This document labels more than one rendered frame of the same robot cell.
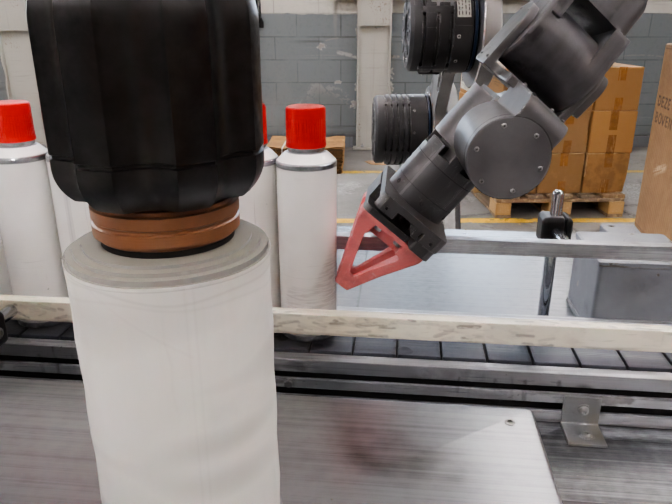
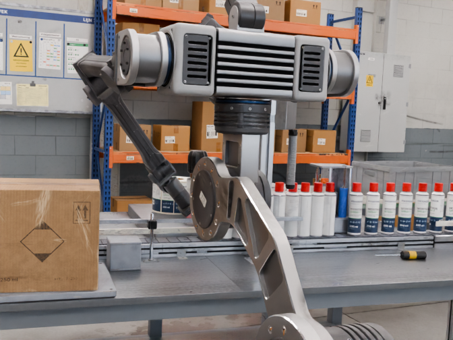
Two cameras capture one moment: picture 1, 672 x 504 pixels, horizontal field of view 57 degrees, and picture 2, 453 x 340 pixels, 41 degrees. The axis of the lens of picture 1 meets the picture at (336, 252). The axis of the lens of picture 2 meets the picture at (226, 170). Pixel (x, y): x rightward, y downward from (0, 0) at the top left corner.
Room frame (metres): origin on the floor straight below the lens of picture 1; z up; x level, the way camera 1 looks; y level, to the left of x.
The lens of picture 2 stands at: (2.49, -0.79, 1.35)
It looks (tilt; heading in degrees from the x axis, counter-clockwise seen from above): 6 degrees down; 156
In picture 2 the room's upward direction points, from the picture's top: 2 degrees clockwise
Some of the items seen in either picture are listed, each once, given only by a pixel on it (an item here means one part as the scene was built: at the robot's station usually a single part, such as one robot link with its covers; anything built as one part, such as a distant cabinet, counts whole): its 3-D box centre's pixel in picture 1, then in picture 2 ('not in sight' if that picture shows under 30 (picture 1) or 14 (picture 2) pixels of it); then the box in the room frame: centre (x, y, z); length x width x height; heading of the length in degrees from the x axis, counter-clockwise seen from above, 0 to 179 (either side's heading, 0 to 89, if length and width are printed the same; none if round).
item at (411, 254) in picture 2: not in sight; (400, 255); (0.78, 0.67, 0.84); 0.20 x 0.03 x 0.03; 76
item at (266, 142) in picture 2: not in sight; (264, 164); (0.68, 0.14, 1.16); 0.04 x 0.04 x 0.67; 84
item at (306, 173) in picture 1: (307, 224); not in sight; (0.52, 0.03, 0.98); 0.05 x 0.05 x 0.20
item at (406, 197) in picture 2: not in sight; (405, 208); (0.61, 0.83, 0.98); 0.05 x 0.05 x 0.20
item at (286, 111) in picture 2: not in sight; (278, 101); (0.63, 0.21, 1.38); 0.17 x 0.10 x 0.19; 139
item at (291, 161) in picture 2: not in sight; (291, 159); (0.65, 0.27, 1.18); 0.04 x 0.04 x 0.21
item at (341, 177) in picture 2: not in sight; (329, 197); (0.49, 0.55, 1.01); 0.14 x 0.13 x 0.26; 84
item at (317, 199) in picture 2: not in sight; (316, 209); (0.57, 0.44, 0.98); 0.05 x 0.05 x 0.20
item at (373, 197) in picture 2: not in sight; (372, 208); (0.59, 0.68, 0.98); 0.05 x 0.05 x 0.20
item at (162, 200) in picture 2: not in sight; (174, 194); (-0.06, 0.08, 0.95); 0.20 x 0.20 x 0.14
